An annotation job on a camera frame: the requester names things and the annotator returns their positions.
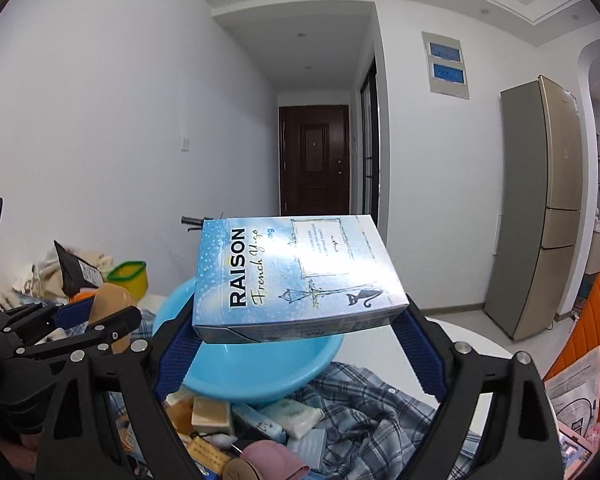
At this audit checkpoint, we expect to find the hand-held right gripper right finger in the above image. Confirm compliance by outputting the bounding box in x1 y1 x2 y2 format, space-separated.
391 300 567 480

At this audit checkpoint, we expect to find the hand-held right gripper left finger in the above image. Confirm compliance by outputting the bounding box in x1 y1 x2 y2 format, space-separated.
34 304 207 480

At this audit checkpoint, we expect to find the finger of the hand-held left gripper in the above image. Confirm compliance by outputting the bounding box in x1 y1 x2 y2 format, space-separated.
0 295 97 346
12 306 142 361

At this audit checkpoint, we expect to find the blue plastic basin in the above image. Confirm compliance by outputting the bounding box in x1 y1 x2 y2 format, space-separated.
152 277 346 403

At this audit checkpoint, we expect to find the light blue printed carton box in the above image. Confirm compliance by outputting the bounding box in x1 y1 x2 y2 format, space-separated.
192 215 409 345

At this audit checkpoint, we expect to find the black snack bag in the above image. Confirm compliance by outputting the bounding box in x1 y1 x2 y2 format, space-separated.
54 240 103 297

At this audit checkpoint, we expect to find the amber translucent box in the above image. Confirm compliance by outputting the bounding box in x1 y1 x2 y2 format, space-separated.
166 395 195 434

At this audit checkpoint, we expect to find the cream ribbed box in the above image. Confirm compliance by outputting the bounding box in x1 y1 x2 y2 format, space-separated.
192 396 233 431

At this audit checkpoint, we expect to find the blue plaid shirt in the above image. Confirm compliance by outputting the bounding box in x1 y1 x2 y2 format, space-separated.
257 360 483 480

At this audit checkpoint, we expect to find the gold cigarette box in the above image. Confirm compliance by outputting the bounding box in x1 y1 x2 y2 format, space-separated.
186 435 232 474

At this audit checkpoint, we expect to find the light blue tube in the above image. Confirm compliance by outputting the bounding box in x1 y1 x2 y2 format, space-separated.
232 404 287 443

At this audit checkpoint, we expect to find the pink case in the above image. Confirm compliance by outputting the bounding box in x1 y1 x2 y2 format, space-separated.
224 439 311 480

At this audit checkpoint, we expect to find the pale blue small box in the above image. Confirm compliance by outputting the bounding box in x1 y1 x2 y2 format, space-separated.
286 427 328 472

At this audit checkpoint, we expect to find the printed paper sheet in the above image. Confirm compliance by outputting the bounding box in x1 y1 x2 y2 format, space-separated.
545 347 600 441

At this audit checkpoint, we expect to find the orange quilted chair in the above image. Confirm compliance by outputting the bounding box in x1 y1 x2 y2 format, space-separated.
542 268 600 426

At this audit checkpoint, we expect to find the gold grey refrigerator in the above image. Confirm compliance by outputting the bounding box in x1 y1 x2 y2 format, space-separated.
484 76 588 342

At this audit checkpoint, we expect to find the black framed sliding door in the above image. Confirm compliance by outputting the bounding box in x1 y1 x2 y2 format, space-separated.
359 57 381 221

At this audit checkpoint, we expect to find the dark brown door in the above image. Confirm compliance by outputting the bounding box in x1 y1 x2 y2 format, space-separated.
279 105 350 216

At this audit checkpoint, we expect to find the wall panel with blue screens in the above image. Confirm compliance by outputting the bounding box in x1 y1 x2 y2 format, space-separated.
422 31 472 100

